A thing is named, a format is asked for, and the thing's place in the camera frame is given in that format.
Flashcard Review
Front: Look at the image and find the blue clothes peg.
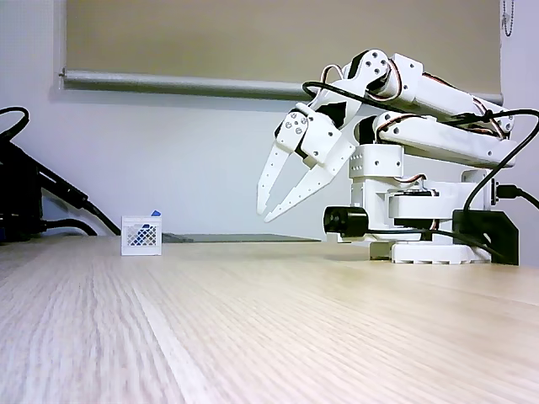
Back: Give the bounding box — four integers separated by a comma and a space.
133, 208, 163, 246

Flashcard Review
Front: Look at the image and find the small white lattice crate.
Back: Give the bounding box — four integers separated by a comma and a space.
120, 215, 163, 258

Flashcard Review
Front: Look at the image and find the black cylindrical device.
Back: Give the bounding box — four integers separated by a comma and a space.
322, 205, 371, 242

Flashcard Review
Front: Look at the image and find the beige roller blind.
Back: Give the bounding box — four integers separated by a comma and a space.
65, 0, 504, 96

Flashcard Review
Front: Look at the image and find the dark flat board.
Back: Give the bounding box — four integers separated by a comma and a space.
161, 232, 324, 244

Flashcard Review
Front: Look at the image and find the grey blind bottom bar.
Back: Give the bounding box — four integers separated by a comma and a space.
60, 67, 505, 107

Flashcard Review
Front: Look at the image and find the black table clamp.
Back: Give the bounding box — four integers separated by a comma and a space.
451, 209, 520, 267

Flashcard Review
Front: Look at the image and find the black stand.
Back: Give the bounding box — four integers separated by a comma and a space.
0, 138, 45, 246

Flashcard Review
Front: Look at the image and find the red white black servo cable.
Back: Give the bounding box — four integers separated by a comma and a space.
321, 64, 346, 88

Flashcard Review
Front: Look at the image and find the thin black cable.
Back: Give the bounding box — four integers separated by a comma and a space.
366, 226, 509, 258

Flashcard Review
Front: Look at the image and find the metal bead chain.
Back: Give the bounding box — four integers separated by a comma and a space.
499, 0, 518, 40

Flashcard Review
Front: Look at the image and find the black camera cable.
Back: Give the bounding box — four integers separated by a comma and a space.
302, 80, 539, 211

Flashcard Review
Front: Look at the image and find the black plug cable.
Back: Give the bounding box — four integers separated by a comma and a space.
498, 183, 539, 212

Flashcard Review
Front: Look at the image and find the black looped cable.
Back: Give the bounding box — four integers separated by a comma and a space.
0, 106, 31, 146

